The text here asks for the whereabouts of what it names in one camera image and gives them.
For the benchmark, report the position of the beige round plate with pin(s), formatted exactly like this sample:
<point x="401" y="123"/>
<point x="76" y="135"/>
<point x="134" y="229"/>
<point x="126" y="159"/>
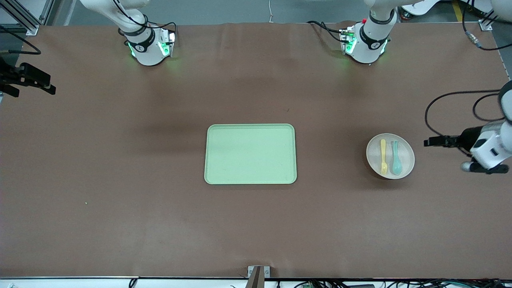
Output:
<point x="374" y="160"/>

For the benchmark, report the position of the teal plastic spoon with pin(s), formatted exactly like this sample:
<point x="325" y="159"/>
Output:
<point x="396" y="164"/>

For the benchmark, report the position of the yellow plastic fork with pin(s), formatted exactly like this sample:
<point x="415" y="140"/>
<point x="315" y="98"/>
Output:
<point x="383" y="154"/>

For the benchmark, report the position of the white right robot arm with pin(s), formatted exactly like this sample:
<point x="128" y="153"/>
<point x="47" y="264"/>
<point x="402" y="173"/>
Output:
<point x="148" y="54"/>

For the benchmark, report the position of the aluminium camera post bracket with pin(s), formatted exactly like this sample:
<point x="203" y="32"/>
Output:
<point x="258" y="276"/>

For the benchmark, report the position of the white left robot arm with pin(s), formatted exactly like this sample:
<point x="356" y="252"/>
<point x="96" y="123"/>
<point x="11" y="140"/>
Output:
<point x="366" y="48"/>

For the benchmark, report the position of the grey hub box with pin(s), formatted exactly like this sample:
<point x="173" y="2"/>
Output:
<point x="362" y="286"/>

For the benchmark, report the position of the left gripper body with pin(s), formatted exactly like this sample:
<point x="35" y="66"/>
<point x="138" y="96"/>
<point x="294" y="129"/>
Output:
<point x="466" y="137"/>

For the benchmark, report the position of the aluminium frame profile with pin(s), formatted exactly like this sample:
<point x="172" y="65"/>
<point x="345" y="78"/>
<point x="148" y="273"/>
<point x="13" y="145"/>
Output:
<point x="487" y="24"/>
<point x="28" y="24"/>

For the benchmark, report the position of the light green rectangular tray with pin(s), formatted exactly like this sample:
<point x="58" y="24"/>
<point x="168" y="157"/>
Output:
<point x="250" y="154"/>

